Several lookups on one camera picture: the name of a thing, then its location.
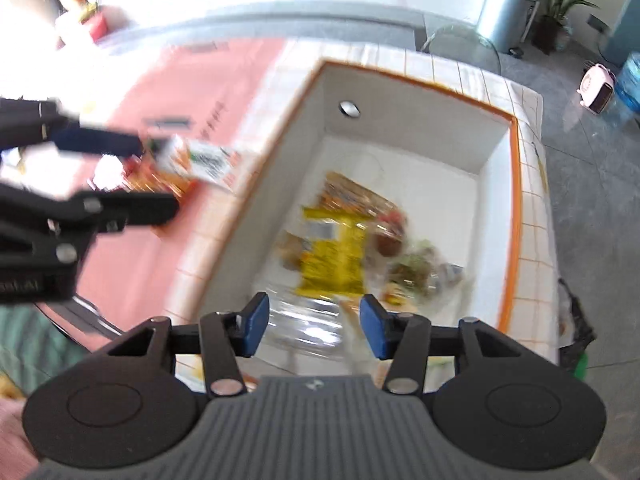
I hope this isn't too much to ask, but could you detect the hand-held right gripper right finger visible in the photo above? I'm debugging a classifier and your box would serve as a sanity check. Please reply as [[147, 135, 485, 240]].
[[359, 293, 539, 395]]

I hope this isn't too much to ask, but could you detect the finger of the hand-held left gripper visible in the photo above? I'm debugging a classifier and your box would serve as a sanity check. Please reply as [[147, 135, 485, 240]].
[[0, 99, 144, 157], [0, 184, 179, 237]]

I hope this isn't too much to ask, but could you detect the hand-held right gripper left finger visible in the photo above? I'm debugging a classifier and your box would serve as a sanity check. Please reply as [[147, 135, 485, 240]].
[[107, 292, 271, 397]]

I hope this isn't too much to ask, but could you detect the brown pastry packet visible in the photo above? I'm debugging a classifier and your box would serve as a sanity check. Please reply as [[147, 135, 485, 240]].
[[387, 239, 467, 307]]

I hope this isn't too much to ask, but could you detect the orange snack packet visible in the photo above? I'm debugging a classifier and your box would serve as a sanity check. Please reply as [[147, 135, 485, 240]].
[[149, 134, 252, 197]]

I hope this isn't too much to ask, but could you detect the yellow snack packet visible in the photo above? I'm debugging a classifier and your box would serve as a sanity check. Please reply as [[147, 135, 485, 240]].
[[297, 204, 369, 299]]

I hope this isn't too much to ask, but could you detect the orange cardboard box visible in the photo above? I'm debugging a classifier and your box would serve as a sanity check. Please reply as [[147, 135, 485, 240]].
[[192, 58, 524, 362]]

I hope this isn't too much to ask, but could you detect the teal patterned cloth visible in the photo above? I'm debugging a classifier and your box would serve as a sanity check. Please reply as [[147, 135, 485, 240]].
[[0, 304, 92, 397]]

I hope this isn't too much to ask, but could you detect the pink plastic sheet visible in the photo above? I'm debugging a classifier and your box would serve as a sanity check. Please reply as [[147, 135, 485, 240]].
[[64, 37, 289, 352]]

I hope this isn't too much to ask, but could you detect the red storage box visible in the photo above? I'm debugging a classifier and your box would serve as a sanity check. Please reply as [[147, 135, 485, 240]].
[[87, 9, 114, 42]]

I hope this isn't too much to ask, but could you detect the black plastic bag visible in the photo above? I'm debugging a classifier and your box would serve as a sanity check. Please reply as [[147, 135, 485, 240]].
[[554, 277, 597, 372]]

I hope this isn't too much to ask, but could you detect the round glass side table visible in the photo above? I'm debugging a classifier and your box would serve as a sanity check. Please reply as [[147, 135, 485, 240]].
[[419, 22, 502, 77]]

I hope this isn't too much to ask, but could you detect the pink space heater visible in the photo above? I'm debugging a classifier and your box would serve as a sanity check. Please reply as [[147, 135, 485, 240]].
[[574, 62, 632, 117]]

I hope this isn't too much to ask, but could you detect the silver trash can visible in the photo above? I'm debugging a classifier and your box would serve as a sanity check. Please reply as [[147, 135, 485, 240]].
[[474, 0, 539, 54]]

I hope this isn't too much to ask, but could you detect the blue water jug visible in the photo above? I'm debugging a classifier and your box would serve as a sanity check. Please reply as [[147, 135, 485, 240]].
[[599, 52, 640, 132]]

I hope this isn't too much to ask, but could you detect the tall leafy potted plant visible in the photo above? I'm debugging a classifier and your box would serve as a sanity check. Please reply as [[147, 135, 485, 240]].
[[529, 0, 622, 57]]

